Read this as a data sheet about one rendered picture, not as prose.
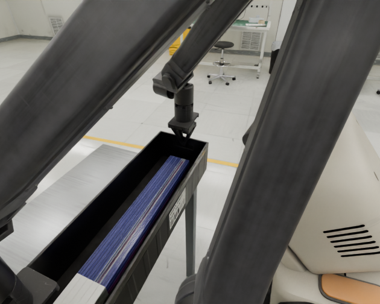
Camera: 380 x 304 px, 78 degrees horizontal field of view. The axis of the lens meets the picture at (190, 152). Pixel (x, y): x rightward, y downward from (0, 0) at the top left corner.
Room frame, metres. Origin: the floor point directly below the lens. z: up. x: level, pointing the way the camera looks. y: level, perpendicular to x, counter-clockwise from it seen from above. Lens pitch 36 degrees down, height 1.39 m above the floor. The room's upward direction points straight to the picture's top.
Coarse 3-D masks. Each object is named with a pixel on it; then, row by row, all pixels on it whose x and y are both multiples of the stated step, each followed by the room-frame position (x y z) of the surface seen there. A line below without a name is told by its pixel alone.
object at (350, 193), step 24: (336, 144) 0.22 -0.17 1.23; (360, 144) 0.22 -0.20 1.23; (336, 168) 0.18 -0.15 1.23; (360, 168) 0.18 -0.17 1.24; (336, 192) 0.16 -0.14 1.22; (360, 192) 0.16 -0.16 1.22; (312, 216) 0.16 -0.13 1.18; (336, 216) 0.15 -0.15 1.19; (360, 216) 0.15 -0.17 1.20; (312, 240) 0.16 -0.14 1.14; (336, 240) 0.15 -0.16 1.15; (360, 240) 0.14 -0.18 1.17; (288, 264) 0.16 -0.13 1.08; (312, 264) 0.15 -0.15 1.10; (336, 264) 0.14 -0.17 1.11; (360, 264) 0.14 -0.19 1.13
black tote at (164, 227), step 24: (168, 144) 0.66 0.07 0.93; (192, 144) 0.63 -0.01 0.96; (144, 168) 0.56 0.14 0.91; (192, 168) 0.49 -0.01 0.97; (120, 192) 0.45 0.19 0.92; (192, 192) 0.50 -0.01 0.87; (96, 216) 0.36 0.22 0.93; (120, 216) 0.40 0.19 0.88; (168, 216) 0.35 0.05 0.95; (72, 240) 0.29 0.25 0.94; (96, 240) 0.33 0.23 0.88; (144, 240) 0.33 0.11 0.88; (48, 264) 0.24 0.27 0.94; (72, 264) 0.27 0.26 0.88; (144, 264) 0.25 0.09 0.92; (120, 288) 0.18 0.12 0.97
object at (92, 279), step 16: (176, 160) 0.60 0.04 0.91; (160, 176) 0.53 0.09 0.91; (176, 176) 0.53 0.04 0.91; (144, 192) 0.46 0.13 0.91; (160, 192) 0.46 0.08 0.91; (128, 208) 0.40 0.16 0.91; (144, 208) 0.40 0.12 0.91; (160, 208) 0.42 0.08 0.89; (128, 224) 0.35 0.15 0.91; (144, 224) 0.35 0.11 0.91; (112, 240) 0.31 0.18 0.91; (128, 240) 0.31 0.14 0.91; (96, 256) 0.27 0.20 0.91; (112, 256) 0.27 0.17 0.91; (128, 256) 0.28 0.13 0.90; (80, 272) 0.24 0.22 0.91; (96, 272) 0.24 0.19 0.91; (112, 272) 0.24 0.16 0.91; (80, 288) 0.21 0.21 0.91; (96, 288) 0.21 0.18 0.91
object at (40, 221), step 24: (72, 168) 0.69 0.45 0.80; (96, 168) 0.69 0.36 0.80; (120, 168) 0.69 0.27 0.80; (48, 192) 0.56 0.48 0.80; (72, 192) 0.56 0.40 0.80; (96, 192) 0.56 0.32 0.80; (24, 216) 0.47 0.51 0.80; (48, 216) 0.47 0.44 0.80; (72, 216) 0.47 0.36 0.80; (192, 216) 0.66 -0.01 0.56; (24, 240) 0.38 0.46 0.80; (48, 240) 0.38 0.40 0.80; (192, 240) 0.66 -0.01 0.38; (24, 264) 0.31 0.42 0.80; (192, 264) 0.66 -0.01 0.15
